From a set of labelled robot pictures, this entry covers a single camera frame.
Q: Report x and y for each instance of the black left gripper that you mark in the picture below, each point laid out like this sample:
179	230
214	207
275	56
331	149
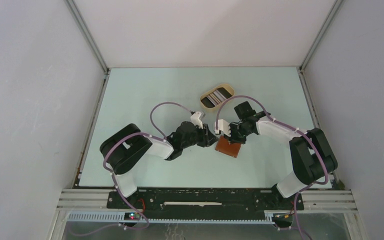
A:
208	138

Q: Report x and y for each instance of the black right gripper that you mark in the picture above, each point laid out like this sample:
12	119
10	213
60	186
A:
233	139

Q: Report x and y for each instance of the brown leather card holder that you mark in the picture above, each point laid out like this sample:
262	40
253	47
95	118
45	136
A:
228	148

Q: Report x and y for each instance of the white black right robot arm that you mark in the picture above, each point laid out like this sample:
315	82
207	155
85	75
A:
311	156

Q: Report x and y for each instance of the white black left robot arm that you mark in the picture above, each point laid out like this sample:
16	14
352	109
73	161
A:
124	149

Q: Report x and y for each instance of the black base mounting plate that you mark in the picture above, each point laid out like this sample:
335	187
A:
215	203

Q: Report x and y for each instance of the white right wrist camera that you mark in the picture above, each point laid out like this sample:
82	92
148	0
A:
221	126

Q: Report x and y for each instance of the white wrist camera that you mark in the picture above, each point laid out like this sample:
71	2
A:
221	126
196	118

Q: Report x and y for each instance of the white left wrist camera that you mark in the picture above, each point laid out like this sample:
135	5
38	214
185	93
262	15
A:
196	118

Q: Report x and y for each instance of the white cable duct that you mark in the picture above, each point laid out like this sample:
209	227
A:
123	217

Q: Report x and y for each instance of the aluminium frame rail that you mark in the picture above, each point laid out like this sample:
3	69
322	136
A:
314	201

